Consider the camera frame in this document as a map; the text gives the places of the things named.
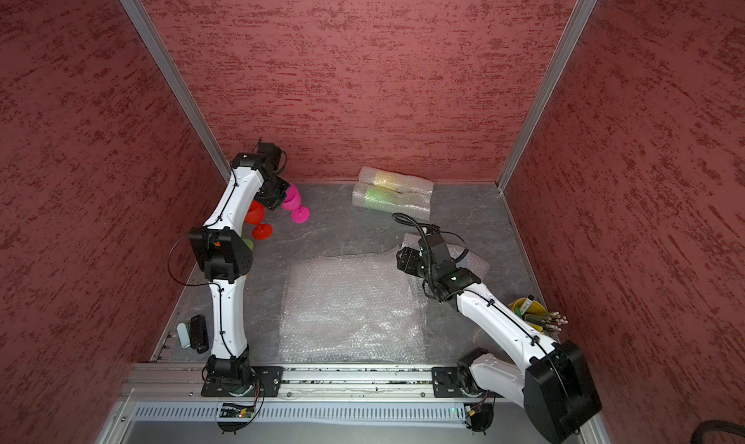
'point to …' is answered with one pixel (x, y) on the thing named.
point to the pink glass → (292, 202)
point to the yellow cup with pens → (547, 322)
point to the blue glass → (477, 265)
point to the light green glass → (393, 193)
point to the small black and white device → (194, 334)
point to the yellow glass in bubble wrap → (400, 182)
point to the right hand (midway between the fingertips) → (403, 262)
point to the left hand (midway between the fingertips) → (283, 203)
